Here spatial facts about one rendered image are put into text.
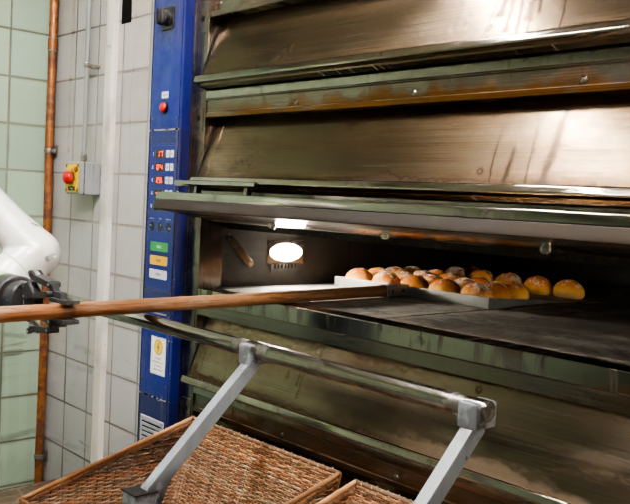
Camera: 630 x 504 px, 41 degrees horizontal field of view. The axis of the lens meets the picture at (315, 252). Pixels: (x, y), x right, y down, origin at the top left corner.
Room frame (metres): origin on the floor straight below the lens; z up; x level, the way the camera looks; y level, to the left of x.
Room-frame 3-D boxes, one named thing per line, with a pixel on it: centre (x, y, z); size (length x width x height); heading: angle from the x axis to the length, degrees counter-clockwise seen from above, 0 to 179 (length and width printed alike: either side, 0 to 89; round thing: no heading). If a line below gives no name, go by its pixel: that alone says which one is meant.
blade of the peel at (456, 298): (2.42, -0.38, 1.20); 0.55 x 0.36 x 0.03; 44
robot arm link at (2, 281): (1.78, 0.63, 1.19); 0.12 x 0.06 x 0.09; 133
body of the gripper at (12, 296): (1.72, 0.58, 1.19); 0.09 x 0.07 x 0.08; 43
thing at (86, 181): (2.64, 0.74, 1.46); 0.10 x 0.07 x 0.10; 43
